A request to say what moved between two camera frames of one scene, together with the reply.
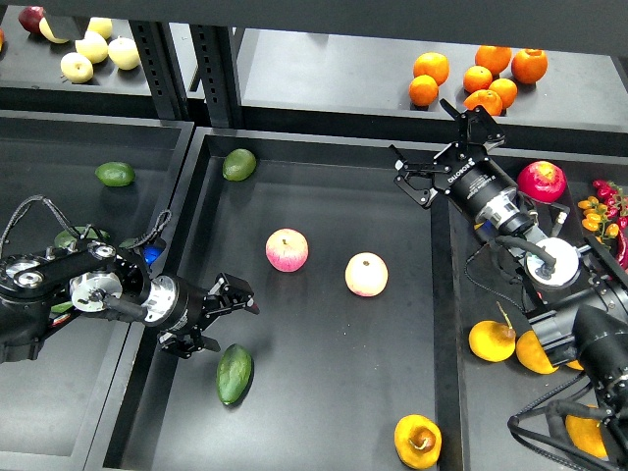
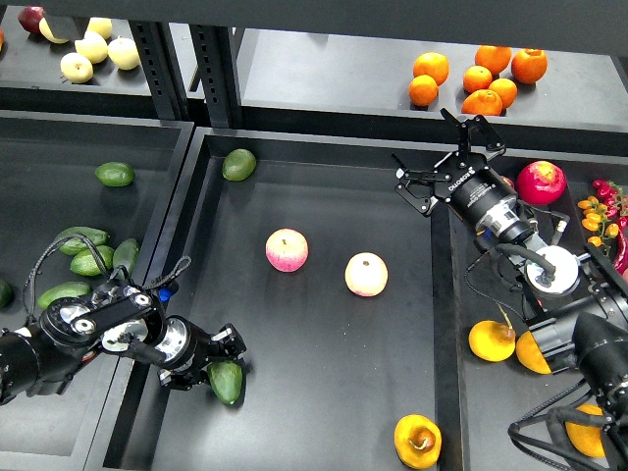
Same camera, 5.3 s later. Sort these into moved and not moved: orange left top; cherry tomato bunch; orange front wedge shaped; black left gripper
Moved: black left gripper
Not moved: cherry tomato bunch; orange left top; orange front wedge shaped
